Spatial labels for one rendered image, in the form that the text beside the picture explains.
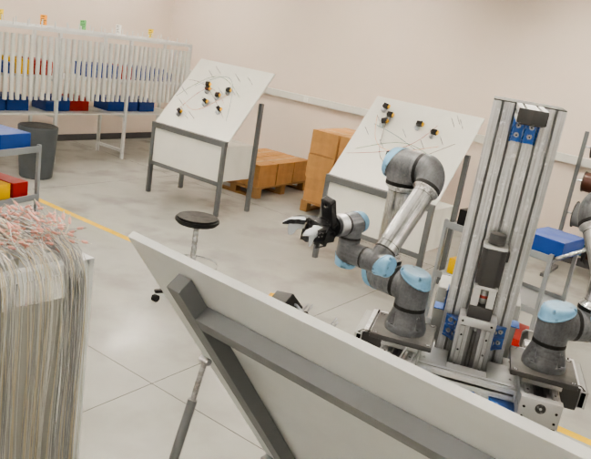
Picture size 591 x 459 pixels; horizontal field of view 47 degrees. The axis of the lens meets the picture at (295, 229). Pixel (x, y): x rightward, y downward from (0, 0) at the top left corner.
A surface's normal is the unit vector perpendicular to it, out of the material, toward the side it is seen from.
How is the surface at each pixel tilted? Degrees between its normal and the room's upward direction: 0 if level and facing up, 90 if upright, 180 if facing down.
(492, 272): 90
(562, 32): 90
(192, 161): 90
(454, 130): 50
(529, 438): 128
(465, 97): 90
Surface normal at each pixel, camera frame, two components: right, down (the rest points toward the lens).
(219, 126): -0.35, -0.51
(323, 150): -0.58, 0.14
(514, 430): -0.60, 0.67
